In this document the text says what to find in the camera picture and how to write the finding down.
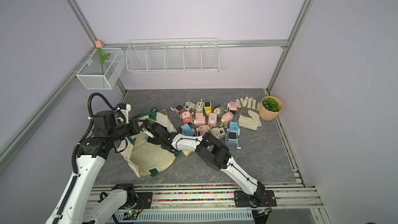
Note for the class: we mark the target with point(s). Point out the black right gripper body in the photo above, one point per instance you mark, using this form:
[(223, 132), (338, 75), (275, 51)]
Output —
[(154, 141)]

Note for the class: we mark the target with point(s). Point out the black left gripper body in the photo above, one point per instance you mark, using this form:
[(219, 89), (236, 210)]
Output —
[(124, 130)]

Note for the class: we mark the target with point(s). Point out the cream tote bag green handles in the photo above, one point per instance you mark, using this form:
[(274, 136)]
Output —
[(145, 158)]

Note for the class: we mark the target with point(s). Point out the yellow pencil sharpener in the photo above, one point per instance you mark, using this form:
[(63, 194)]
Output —
[(207, 107), (186, 153)]

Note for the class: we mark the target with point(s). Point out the beige pencil sharpener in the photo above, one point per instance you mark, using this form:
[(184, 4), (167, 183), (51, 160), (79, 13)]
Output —
[(190, 106), (219, 133)]

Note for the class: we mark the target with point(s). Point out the olive green pencil sharpener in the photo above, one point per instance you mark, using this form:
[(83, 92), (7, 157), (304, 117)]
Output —
[(219, 110)]

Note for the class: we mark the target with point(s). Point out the round pink pencil sharpener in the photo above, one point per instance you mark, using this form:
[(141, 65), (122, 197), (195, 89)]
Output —
[(226, 118)]

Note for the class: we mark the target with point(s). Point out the pale blue pencil sharpener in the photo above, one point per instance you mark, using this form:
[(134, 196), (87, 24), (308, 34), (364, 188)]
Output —
[(231, 139)]

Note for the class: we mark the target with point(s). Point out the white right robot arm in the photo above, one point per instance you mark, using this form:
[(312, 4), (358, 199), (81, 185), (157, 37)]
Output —
[(212, 151)]

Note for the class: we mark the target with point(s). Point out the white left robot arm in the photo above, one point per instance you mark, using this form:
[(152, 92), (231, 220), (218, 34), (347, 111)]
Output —
[(88, 158)]

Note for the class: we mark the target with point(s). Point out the cream work gloves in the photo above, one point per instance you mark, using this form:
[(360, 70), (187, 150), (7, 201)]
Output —
[(249, 113)]

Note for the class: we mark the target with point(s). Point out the pink artificial tulip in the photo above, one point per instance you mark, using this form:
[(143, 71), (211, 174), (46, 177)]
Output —
[(102, 57)]

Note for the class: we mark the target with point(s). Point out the potted green plant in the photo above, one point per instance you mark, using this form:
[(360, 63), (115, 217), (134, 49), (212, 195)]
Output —
[(270, 108)]

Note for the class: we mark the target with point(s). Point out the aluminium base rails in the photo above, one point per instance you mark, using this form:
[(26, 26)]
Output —
[(209, 202)]

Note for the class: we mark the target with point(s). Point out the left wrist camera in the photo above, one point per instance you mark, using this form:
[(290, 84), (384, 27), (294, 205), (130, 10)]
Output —
[(103, 123)]

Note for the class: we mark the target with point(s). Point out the small white wire basket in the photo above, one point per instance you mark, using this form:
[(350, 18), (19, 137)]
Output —
[(90, 74)]

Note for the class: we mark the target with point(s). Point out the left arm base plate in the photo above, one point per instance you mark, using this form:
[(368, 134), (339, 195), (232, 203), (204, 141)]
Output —
[(142, 200)]

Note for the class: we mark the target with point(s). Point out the long white wire basket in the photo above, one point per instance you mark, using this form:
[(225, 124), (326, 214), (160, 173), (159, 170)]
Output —
[(173, 55)]

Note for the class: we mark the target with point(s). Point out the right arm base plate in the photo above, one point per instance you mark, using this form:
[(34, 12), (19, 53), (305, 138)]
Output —
[(264, 199)]

